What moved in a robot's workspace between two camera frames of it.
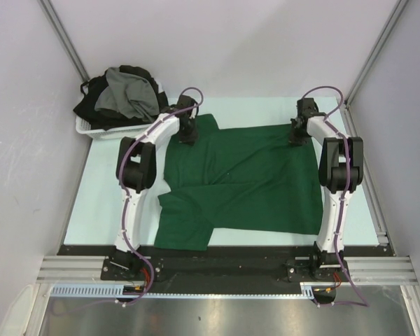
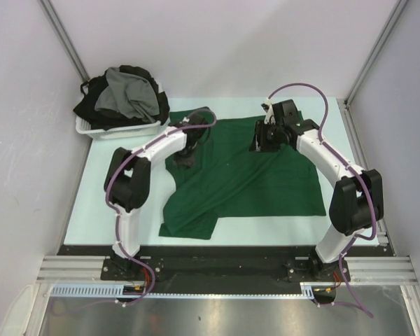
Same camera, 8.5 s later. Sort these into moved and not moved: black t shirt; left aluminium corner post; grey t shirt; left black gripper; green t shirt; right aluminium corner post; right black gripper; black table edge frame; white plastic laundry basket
Moved: right black gripper; left black gripper; green t shirt
Not moved: right aluminium corner post; left aluminium corner post; grey t shirt; white plastic laundry basket; black table edge frame; black t shirt
